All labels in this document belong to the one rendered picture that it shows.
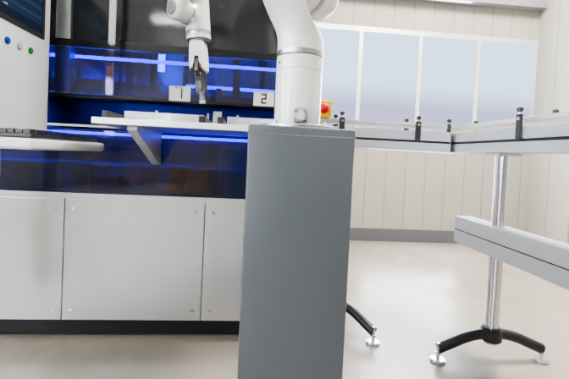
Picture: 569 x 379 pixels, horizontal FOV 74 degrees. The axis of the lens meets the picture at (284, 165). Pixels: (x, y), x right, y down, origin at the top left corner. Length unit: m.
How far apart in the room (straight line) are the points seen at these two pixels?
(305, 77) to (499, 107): 3.53
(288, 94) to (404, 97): 3.00
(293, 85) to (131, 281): 1.11
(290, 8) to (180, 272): 1.13
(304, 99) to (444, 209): 3.27
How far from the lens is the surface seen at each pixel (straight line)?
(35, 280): 1.86
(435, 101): 4.03
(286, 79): 0.97
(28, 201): 1.81
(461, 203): 4.19
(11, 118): 1.52
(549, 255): 1.50
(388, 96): 3.84
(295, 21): 0.99
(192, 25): 1.39
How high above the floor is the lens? 0.79
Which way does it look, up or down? 2 degrees down
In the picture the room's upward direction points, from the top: 3 degrees clockwise
